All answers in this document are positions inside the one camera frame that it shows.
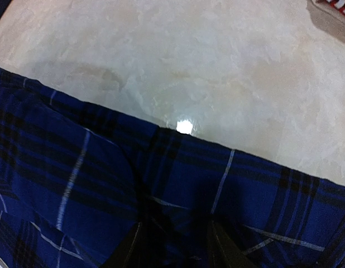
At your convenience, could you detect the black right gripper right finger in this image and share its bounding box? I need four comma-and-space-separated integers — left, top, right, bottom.
207, 221, 256, 268

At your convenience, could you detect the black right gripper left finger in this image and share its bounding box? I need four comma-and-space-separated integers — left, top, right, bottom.
102, 222, 143, 267

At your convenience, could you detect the red black plaid shirt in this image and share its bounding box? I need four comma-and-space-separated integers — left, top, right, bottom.
315, 0, 345, 16

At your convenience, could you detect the blue plaid garment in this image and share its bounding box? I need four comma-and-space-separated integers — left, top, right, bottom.
0, 68, 345, 267

